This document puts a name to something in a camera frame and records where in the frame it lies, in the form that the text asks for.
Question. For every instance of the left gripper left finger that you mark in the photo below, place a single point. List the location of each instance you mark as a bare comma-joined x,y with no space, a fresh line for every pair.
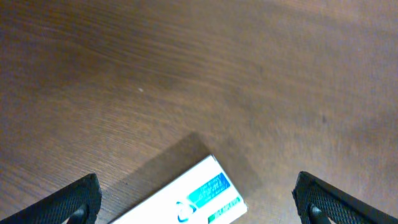
79,202

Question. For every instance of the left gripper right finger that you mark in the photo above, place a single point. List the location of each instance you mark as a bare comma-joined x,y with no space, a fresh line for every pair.
319,202

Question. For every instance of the white Panadol box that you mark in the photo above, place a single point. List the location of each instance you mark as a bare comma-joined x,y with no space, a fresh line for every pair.
204,194

